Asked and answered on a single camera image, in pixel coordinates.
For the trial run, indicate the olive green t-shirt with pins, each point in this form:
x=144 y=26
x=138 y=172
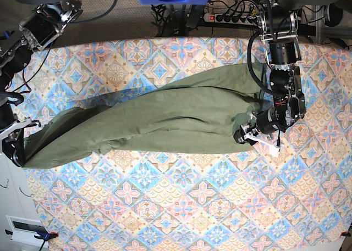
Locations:
x=198 y=114

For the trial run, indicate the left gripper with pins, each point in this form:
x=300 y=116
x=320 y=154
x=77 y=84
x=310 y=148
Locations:
x=264 y=123

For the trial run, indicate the red clamp lower right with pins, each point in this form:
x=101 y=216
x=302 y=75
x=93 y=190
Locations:
x=345 y=234

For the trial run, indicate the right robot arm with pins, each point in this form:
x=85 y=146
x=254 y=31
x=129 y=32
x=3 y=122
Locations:
x=39 y=30

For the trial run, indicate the blue red clamp lower left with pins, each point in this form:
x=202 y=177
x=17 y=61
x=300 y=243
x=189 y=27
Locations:
x=45 y=236

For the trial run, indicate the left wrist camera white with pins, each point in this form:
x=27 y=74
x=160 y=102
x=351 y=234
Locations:
x=274 y=151

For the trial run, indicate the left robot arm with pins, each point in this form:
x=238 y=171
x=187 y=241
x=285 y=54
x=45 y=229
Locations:
x=277 y=26

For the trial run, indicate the white floor outlet box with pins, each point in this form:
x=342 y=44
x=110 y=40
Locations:
x=23 y=230

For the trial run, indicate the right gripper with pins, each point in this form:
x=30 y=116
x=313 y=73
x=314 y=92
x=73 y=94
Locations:
x=12 y=139

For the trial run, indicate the white power strip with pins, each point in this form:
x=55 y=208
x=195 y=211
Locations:
x=229 y=19

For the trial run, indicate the patterned tablecloth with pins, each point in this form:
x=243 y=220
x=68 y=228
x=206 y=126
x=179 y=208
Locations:
x=162 y=201

